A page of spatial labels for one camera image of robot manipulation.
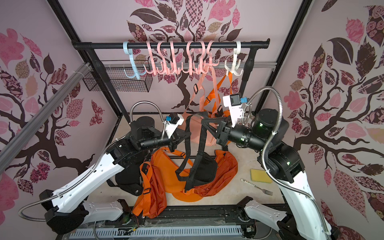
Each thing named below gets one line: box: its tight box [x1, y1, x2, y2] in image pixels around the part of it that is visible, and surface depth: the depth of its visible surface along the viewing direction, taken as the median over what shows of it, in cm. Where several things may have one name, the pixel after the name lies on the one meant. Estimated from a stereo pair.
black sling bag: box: [175, 111, 218, 193], surface depth 60 cm
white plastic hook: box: [224, 41, 244, 76], surface depth 55 cm
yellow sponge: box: [250, 168, 273, 184], surface depth 87 cm
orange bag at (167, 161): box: [151, 147, 204, 202], surface depth 82 cm
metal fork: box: [240, 178, 273, 196], surface depth 85 cm
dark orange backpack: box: [132, 161, 167, 219], surface depth 77 cm
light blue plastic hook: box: [122, 41, 147, 80], surface depth 49 cm
